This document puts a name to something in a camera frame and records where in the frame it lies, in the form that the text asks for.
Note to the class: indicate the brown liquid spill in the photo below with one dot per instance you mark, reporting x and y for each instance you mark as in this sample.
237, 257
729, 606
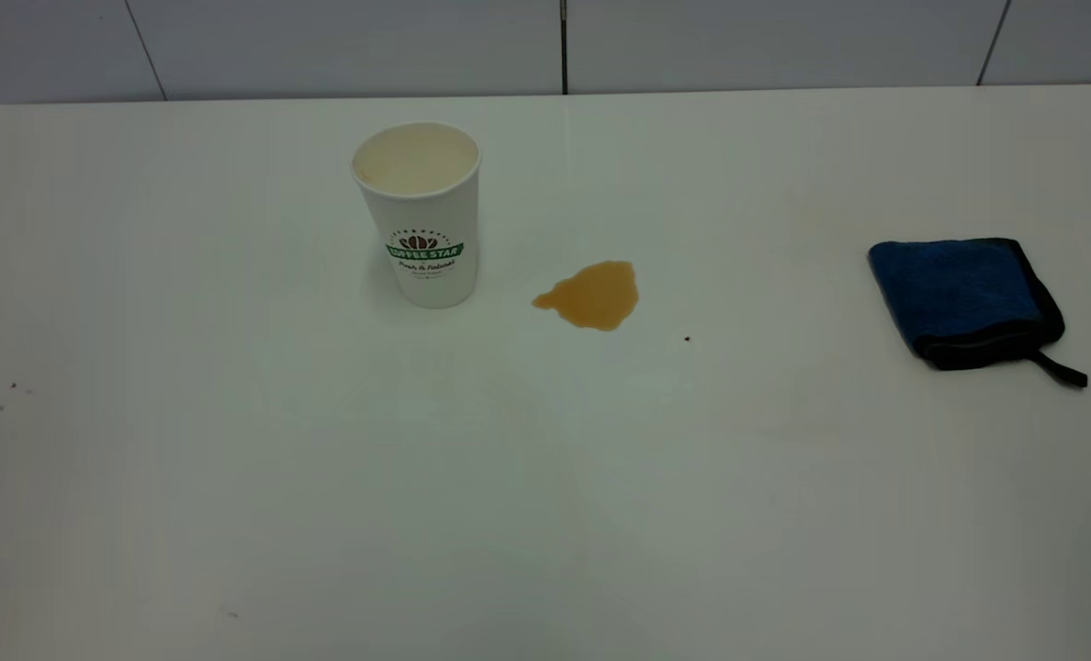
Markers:
596, 296

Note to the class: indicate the white paper coffee cup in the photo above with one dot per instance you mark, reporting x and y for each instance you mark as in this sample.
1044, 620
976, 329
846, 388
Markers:
421, 229

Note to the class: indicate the blue cloth with black edge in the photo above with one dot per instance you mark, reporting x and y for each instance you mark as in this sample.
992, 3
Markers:
959, 294

